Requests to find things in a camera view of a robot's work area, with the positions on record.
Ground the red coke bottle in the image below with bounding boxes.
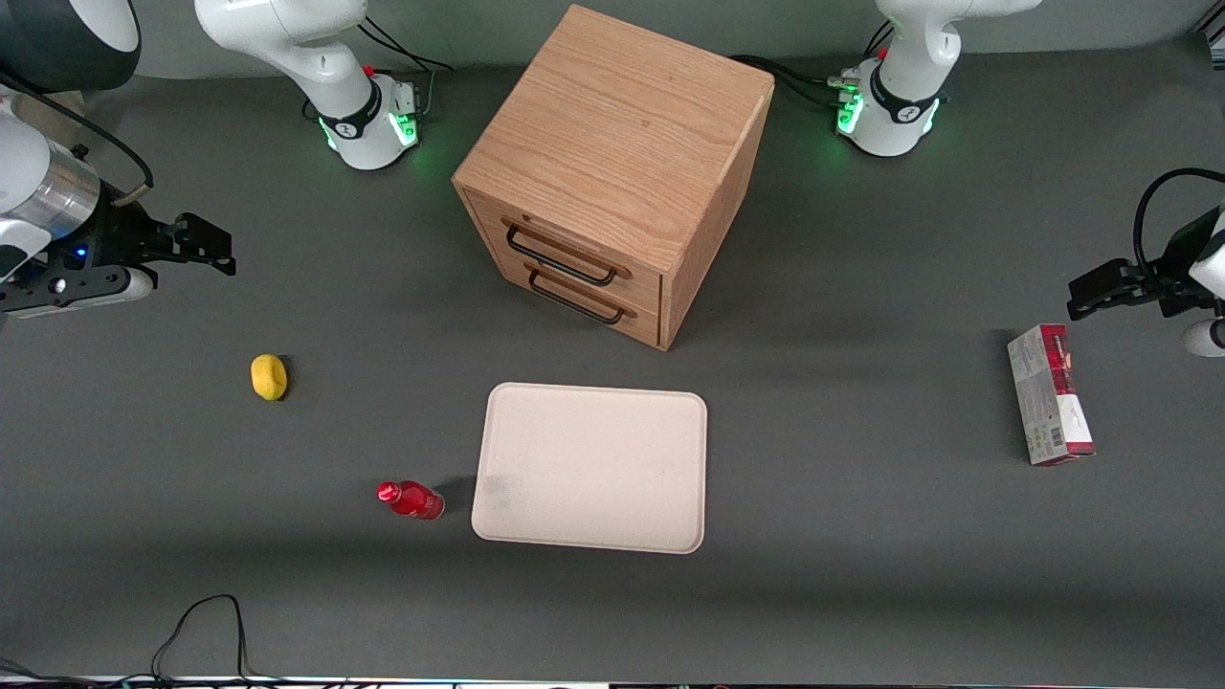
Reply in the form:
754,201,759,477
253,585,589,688
377,480,446,521

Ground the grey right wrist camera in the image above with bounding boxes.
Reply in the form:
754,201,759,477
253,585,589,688
0,268,156,318

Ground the black arm base cable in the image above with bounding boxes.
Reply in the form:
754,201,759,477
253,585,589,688
359,17,454,118
731,55,853,108

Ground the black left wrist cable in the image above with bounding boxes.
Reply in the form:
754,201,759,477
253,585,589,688
1133,168,1225,278

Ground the black wire drawer handle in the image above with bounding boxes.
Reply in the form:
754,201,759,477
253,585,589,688
528,268,626,325
505,222,619,287

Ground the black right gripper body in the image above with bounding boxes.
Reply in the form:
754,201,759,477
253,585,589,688
67,203,183,277

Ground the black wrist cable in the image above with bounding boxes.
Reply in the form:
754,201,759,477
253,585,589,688
0,71,155,208
1133,168,1225,278

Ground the wooden drawer cabinet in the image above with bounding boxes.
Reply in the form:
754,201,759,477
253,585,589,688
452,5,774,352

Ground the beige rectangular tray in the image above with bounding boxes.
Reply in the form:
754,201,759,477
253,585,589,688
471,382,708,555

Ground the black left arm base cable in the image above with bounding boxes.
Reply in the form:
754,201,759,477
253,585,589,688
731,55,853,108

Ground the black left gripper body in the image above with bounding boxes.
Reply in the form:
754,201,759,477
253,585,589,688
1144,209,1224,319

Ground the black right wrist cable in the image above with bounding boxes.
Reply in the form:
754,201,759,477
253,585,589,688
0,71,155,208

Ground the yellow lemon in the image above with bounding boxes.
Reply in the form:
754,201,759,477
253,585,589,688
251,354,288,402

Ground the black right arm base cable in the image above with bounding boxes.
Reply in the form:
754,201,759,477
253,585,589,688
359,17,454,118

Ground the red plaid cardboard box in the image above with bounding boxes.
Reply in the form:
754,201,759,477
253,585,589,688
1007,323,1097,467

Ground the black looped table cable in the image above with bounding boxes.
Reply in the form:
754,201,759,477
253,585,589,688
151,594,255,683

